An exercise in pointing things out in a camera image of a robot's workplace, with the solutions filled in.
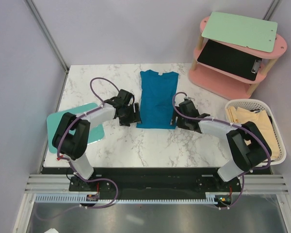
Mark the aluminium frame post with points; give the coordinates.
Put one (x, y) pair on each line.
(46, 33)
(272, 7)

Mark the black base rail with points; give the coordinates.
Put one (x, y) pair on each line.
(152, 183)

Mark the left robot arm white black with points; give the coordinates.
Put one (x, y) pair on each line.
(72, 134)

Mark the black clipboard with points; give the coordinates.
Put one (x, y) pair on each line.
(230, 60)

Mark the green board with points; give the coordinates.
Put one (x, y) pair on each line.
(243, 31)

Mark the pink three tier shelf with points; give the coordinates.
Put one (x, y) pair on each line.
(228, 85)

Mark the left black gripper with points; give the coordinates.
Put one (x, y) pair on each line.
(135, 117)

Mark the aluminium frame post right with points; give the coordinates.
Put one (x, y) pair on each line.
(272, 7)

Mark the white paper scrap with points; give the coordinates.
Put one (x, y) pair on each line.
(52, 230)

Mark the aluminium frame post left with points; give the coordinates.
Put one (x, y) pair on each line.
(46, 33)

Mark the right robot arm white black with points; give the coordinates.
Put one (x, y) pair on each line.
(246, 143)

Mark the white cable duct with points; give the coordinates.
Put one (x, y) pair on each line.
(86, 199)

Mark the beige t shirt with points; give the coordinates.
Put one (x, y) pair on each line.
(261, 120)

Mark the blue t shirt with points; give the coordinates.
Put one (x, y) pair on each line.
(156, 109)

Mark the aluminium extrusion rail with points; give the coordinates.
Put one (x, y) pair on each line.
(253, 184)

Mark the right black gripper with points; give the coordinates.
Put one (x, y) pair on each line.
(178, 123)

